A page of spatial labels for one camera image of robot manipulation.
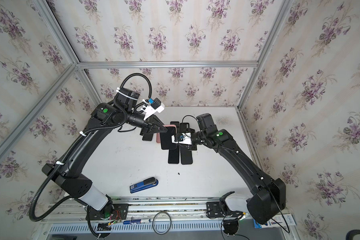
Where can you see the blue black stapler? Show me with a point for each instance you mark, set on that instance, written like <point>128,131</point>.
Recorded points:
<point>144,185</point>

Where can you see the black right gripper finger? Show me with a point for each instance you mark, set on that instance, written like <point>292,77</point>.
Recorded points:
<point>189,147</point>
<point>181,136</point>

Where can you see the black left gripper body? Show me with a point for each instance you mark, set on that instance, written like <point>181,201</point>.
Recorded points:
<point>147,127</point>

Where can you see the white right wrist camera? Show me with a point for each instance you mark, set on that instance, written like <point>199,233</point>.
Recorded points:
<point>186,141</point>

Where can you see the blue marker pen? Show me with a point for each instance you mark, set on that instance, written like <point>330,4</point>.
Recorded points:
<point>137,222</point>

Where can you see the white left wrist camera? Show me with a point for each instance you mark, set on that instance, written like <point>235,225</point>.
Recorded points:
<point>152,106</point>

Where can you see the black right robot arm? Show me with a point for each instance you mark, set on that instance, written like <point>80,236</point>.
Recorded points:
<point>268,195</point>

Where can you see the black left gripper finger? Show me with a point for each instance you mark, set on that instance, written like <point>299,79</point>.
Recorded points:
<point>156,123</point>
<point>155,130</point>

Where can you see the blue white box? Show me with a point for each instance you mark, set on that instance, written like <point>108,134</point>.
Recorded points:
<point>277,221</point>

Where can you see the aluminium mounting rail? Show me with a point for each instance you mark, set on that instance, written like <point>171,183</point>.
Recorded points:
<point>180,209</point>

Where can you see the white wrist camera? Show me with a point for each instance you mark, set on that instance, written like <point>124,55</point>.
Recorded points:
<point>152,106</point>
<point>186,141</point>

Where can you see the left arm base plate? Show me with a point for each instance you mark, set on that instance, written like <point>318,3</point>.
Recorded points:
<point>117,211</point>

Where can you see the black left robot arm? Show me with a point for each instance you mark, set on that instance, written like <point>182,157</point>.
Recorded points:
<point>66,172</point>

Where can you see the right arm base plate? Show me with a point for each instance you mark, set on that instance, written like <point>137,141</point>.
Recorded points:
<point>216,210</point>

